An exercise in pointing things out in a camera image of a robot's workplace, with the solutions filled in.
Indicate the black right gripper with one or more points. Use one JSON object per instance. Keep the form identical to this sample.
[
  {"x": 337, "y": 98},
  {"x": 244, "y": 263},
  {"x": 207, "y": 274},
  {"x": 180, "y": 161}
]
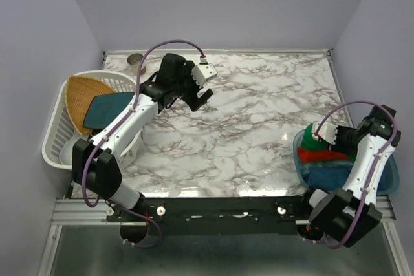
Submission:
[{"x": 337, "y": 147}]

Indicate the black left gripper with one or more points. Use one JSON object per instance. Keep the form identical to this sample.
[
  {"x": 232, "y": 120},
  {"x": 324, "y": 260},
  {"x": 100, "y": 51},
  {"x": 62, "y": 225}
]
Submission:
[{"x": 193, "y": 100}]

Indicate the green t shirt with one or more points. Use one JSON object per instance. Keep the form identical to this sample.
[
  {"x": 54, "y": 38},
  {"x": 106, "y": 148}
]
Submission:
[{"x": 309, "y": 143}]

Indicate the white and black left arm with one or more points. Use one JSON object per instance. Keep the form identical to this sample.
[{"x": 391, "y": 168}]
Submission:
[{"x": 95, "y": 163}]

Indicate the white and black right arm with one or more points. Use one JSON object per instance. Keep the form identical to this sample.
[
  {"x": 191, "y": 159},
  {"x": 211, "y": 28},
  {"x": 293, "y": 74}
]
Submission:
[{"x": 348, "y": 213}]

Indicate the rolled blue t shirt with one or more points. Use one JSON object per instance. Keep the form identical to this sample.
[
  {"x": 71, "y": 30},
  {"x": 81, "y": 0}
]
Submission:
[{"x": 327, "y": 178}]

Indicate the rolled orange t shirt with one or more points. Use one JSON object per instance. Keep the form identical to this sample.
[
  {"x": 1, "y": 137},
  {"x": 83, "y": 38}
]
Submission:
[{"x": 325, "y": 155}]

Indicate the clear blue plastic bin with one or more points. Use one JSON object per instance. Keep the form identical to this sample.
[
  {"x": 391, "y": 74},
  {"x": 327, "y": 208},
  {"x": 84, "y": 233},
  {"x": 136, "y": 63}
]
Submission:
[{"x": 303, "y": 168}]

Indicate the metal cup with cork base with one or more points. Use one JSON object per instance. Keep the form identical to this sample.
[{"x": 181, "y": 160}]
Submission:
[{"x": 133, "y": 62}]

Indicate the dark teal plate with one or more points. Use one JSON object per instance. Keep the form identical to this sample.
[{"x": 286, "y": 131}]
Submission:
[{"x": 103, "y": 109}]

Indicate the white table edge trim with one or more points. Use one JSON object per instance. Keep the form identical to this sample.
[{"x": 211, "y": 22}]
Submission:
[{"x": 208, "y": 52}]

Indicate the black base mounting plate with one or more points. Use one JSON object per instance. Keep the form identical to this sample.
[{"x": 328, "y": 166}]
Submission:
[{"x": 285, "y": 215}]

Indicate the woven wicker tray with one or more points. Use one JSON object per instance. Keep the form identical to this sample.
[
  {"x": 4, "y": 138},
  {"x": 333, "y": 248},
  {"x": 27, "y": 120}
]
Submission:
[{"x": 79, "y": 93}]

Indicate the white bowl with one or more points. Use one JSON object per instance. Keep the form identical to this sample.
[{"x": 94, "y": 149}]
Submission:
[{"x": 65, "y": 155}]

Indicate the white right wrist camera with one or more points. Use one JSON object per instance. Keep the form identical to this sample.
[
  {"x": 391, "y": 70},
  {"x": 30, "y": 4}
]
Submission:
[{"x": 327, "y": 132}]

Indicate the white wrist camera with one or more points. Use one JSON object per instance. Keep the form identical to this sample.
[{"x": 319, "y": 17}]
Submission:
[
  {"x": 327, "y": 132},
  {"x": 203, "y": 72}
]

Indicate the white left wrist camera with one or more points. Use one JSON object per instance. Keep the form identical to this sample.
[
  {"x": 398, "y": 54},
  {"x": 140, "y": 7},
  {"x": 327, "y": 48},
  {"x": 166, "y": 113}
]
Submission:
[{"x": 203, "y": 72}]

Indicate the aluminium rail frame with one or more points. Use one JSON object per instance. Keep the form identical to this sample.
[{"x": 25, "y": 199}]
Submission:
[{"x": 73, "y": 212}]

